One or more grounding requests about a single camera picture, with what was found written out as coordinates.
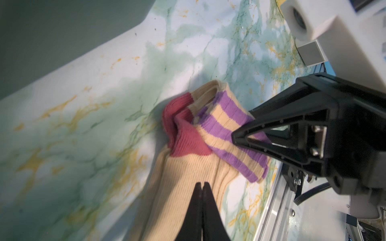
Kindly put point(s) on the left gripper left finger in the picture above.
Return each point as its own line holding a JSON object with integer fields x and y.
{"x": 191, "y": 229}

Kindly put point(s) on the green plastic organizer tray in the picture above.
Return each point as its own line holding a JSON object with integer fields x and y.
{"x": 38, "y": 37}

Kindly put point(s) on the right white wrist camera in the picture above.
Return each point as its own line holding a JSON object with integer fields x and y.
{"x": 352, "y": 35}

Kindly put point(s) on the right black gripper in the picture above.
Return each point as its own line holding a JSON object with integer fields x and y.
{"x": 336, "y": 130}

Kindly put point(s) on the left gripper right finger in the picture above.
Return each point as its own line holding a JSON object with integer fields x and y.
{"x": 213, "y": 228}

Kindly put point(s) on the aluminium front rail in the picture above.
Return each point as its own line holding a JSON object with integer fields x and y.
{"x": 320, "y": 218}

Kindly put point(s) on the beige purple striped sock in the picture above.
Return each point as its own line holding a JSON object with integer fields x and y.
{"x": 199, "y": 126}

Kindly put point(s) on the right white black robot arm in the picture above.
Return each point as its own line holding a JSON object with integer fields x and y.
{"x": 363, "y": 206}

